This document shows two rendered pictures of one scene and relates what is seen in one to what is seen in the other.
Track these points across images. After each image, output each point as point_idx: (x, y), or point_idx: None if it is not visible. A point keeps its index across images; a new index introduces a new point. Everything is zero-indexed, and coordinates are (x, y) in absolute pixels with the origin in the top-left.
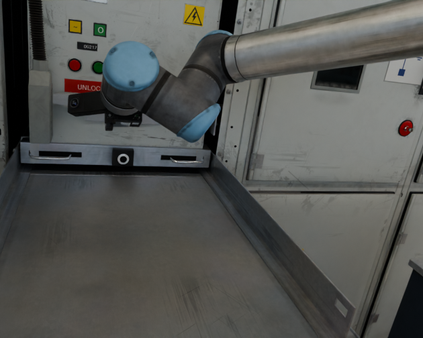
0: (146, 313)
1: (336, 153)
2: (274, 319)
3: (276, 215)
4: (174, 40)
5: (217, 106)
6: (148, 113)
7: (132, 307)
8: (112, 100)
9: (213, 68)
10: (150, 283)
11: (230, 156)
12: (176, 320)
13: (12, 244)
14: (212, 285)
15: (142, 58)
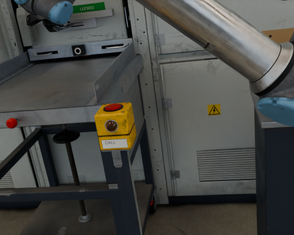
0: (26, 100)
1: None
2: (77, 100)
3: (188, 78)
4: None
5: (63, 2)
6: (35, 13)
7: (23, 99)
8: (27, 11)
9: None
10: (39, 93)
11: (143, 39)
12: (35, 101)
13: (0, 86)
14: (65, 92)
15: None
